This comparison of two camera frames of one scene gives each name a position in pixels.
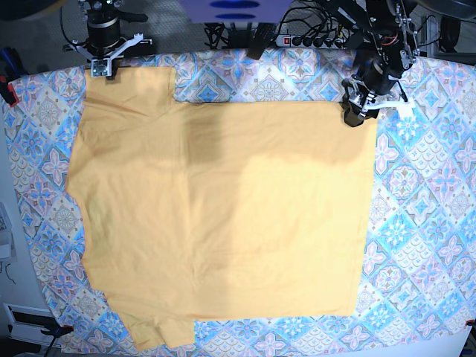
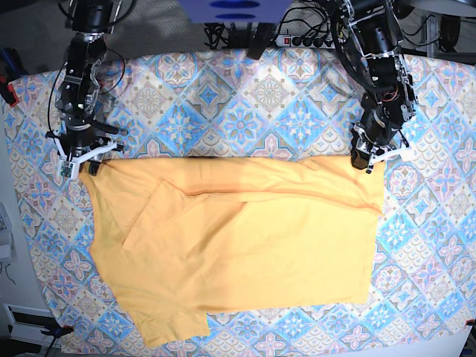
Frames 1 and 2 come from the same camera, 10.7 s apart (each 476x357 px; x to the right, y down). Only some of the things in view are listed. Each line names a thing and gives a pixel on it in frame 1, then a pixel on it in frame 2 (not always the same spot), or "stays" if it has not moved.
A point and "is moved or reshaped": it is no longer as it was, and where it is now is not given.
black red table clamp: x=10 y=68 stays
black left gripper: x=115 y=58 -> x=79 y=130
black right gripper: x=359 y=102 -> x=378 y=126
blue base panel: x=236 y=11 stays
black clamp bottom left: x=56 y=329 stays
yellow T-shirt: x=205 y=210 is moved or reshaped
